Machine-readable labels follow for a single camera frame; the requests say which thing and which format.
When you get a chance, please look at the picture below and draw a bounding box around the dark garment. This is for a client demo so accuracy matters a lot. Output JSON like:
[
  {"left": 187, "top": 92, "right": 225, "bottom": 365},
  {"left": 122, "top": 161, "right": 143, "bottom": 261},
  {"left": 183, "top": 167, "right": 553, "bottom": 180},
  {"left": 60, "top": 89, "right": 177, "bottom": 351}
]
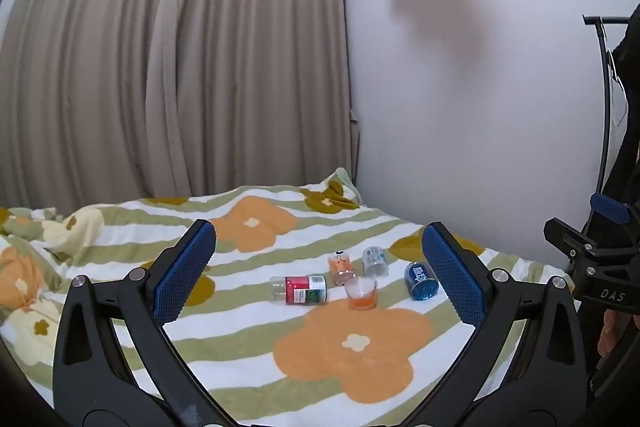
[{"left": 599, "top": 2, "right": 640, "bottom": 228}]

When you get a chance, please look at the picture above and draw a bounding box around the red and green label bottle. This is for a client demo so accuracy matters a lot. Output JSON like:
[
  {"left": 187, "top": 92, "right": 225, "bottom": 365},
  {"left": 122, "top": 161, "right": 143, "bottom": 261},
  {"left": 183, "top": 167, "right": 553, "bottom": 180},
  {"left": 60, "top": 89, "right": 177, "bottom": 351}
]
[{"left": 269, "top": 275, "right": 329, "bottom": 307}]

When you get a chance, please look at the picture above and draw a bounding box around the floral striped blanket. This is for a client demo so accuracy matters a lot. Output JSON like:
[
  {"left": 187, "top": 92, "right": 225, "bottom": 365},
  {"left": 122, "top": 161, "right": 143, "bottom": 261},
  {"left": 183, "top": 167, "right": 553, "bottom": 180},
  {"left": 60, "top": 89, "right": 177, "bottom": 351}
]
[{"left": 0, "top": 167, "right": 576, "bottom": 427}]

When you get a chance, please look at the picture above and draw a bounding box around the orange translucent cup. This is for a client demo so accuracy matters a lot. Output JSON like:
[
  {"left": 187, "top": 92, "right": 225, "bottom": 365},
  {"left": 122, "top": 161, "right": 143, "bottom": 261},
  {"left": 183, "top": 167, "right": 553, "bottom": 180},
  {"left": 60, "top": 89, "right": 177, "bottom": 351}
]
[{"left": 344, "top": 276, "right": 377, "bottom": 311}]

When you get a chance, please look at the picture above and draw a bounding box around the small orange printed bottle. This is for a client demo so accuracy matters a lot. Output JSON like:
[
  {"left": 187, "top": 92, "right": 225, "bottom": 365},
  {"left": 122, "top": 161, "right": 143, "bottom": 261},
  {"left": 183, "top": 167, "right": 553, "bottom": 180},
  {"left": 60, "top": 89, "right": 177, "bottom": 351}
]
[{"left": 328, "top": 251, "right": 355, "bottom": 287}]

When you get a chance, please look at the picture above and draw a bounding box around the black coat rack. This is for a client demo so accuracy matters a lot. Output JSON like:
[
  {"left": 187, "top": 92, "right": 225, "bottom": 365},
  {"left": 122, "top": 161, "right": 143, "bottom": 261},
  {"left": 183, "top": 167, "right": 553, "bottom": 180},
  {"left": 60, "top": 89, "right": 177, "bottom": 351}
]
[{"left": 582, "top": 14, "right": 632, "bottom": 208}]

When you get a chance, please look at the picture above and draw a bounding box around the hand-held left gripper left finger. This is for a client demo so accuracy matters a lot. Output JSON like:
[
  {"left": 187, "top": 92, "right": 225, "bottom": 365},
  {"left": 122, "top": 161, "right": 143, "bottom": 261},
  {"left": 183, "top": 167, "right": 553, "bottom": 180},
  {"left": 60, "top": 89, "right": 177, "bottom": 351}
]
[{"left": 52, "top": 219, "right": 237, "bottom": 427}]

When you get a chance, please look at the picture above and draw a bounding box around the blue can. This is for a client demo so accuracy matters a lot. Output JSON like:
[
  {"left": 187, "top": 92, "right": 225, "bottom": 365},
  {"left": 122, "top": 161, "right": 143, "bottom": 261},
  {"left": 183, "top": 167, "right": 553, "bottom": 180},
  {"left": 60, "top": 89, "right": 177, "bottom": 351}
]
[{"left": 403, "top": 260, "right": 440, "bottom": 302}]

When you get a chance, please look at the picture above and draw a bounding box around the beige curtain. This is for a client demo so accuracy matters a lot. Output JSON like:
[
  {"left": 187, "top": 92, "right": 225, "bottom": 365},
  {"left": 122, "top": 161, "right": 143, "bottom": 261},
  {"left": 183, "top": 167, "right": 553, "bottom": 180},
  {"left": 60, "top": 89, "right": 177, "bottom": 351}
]
[{"left": 0, "top": 0, "right": 361, "bottom": 210}]

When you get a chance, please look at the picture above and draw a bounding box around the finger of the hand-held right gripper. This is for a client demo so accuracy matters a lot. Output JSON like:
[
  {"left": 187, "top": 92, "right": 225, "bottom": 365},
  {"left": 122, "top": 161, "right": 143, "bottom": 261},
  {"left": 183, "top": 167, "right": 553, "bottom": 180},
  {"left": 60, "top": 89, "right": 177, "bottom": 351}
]
[
  {"left": 543, "top": 217, "right": 603, "bottom": 267},
  {"left": 589, "top": 192, "right": 635, "bottom": 225}
]

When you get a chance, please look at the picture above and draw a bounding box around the person's right hand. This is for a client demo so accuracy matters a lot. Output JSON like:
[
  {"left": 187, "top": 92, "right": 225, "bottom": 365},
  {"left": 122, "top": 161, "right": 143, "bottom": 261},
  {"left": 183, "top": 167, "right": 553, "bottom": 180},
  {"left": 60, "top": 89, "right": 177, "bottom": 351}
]
[{"left": 598, "top": 306, "right": 640, "bottom": 359}]

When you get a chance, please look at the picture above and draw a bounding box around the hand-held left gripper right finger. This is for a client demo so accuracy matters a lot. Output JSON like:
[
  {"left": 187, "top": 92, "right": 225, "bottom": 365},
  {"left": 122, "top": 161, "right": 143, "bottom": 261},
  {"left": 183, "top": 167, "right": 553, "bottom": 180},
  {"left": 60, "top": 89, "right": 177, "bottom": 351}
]
[{"left": 395, "top": 221, "right": 587, "bottom": 427}]

